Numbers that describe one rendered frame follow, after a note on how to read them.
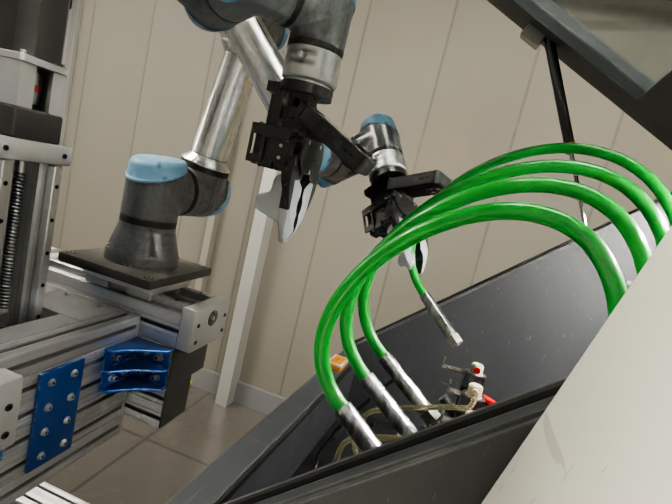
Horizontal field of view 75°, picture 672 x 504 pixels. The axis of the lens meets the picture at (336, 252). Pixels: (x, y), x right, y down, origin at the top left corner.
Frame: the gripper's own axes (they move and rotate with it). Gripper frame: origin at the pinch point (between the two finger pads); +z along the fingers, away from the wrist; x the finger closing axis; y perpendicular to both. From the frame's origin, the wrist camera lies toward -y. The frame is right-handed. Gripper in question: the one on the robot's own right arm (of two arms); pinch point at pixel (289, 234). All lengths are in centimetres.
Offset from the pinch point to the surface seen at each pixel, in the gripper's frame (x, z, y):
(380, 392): 12.9, 11.2, -19.5
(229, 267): -153, 49, 100
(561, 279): -35, -1, -40
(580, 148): -9.5, -20.1, -33.4
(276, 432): 3.1, 26.4, -5.9
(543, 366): -35, 16, -42
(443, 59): -159, -76, 15
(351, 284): 20.8, -0.4, -15.9
